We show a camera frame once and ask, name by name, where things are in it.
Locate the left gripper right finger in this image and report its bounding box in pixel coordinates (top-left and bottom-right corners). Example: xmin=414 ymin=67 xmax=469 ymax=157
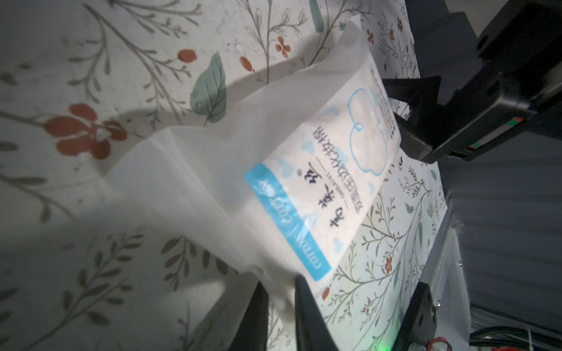
xmin=295 ymin=276 xmax=338 ymax=351

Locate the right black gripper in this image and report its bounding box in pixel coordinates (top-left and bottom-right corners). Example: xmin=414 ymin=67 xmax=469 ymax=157
xmin=383 ymin=1 xmax=561 ymax=163

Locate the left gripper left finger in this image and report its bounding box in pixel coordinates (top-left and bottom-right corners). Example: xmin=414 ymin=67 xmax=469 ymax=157
xmin=228 ymin=282 xmax=269 ymax=351

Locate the floral table mat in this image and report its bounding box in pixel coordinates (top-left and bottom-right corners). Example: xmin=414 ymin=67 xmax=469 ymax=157
xmin=0 ymin=0 xmax=449 ymax=351

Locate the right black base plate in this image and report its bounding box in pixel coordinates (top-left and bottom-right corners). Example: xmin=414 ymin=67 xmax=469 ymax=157
xmin=392 ymin=282 xmax=437 ymax=351

